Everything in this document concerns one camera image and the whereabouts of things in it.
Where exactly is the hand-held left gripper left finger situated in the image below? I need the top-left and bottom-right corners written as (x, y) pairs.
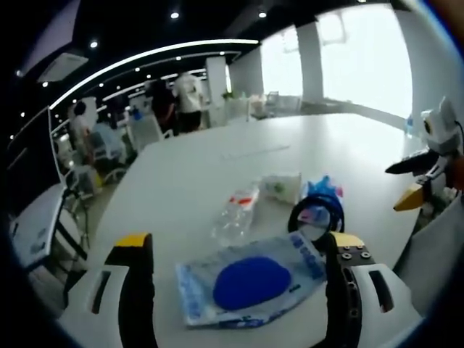
top-left (60, 232), bottom-right (157, 348)

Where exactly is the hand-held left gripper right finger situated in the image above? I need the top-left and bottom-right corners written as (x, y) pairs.
top-left (325, 231), bottom-right (423, 348)

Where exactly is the blue spiky toy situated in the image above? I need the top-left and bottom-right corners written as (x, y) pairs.
top-left (302, 175), bottom-right (344, 233)

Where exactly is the blue item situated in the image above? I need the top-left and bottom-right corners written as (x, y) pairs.
top-left (175, 231), bottom-right (329, 327)

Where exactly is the white tissue packet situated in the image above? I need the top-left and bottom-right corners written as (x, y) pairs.
top-left (260, 171), bottom-right (302, 204)

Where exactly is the clear plastic bottle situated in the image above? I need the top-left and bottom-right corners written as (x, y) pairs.
top-left (210, 183), bottom-right (262, 247)

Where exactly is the white office chair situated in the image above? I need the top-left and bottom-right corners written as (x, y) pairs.
top-left (128, 117), bottom-right (171, 153)

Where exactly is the white table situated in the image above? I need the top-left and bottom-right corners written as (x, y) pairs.
top-left (57, 112), bottom-right (442, 348)

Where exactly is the dark monitor screen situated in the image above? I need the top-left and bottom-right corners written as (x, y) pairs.
top-left (5, 107), bottom-right (68, 215)

